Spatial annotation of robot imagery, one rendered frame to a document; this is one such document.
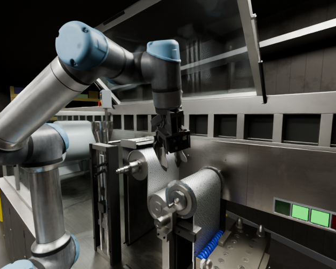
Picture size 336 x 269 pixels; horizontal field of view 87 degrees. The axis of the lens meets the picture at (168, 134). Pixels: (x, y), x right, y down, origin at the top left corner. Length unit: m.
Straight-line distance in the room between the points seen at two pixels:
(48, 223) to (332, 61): 2.54
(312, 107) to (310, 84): 1.63
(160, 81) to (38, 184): 0.50
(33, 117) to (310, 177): 0.91
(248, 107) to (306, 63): 1.69
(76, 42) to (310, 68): 2.37
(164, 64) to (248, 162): 0.64
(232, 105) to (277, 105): 0.19
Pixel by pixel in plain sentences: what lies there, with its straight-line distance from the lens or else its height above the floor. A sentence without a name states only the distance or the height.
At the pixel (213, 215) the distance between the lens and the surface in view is 0.89.
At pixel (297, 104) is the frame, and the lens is 0.87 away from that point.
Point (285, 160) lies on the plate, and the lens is 0.89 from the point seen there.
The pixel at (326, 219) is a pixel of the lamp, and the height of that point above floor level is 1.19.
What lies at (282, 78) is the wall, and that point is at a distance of 2.58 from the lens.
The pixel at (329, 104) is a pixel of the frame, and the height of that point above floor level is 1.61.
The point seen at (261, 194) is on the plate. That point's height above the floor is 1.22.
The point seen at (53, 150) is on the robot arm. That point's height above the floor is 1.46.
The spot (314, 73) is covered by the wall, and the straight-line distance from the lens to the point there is 2.50.
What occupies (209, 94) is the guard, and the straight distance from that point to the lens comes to 0.99.
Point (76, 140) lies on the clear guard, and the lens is 1.48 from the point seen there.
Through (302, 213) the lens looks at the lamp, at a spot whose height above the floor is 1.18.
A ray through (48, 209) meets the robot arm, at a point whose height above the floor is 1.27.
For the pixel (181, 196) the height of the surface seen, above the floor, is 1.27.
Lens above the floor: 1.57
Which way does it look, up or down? 6 degrees down
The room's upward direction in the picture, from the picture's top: straight up
